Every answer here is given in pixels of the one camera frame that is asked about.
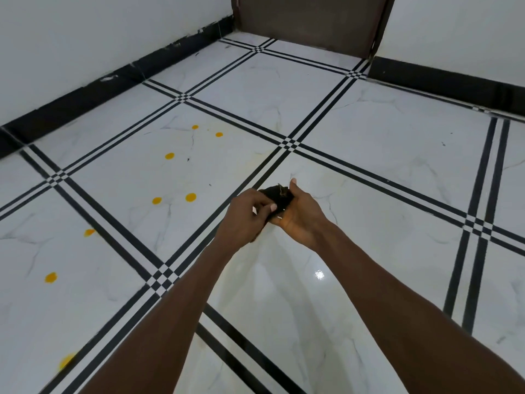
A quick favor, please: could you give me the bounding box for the small black cloth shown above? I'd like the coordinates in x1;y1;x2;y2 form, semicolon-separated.
258;184;296;223

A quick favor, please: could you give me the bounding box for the person's right hand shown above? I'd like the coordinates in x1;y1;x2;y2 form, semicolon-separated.
269;178;331;251

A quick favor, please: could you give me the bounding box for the long black skirting board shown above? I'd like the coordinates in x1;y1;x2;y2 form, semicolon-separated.
0;14;235;159

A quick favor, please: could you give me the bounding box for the scatter of yellow floor spots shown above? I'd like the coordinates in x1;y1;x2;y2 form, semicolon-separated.
44;124;224;372

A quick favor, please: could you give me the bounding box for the person's right forearm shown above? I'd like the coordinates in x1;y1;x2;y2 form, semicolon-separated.
314;222;525;394

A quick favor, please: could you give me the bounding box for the person's left hand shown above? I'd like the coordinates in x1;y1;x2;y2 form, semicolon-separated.
214;188;278;254

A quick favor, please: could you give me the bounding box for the short black skirting board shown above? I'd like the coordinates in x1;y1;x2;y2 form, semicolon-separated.
368;56;525;118

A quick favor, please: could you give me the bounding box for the person's left forearm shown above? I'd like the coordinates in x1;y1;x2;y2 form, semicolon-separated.
80;236;240;394

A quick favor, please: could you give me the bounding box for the brown wooden door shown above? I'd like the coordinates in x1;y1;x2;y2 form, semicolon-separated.
231;0;398;60

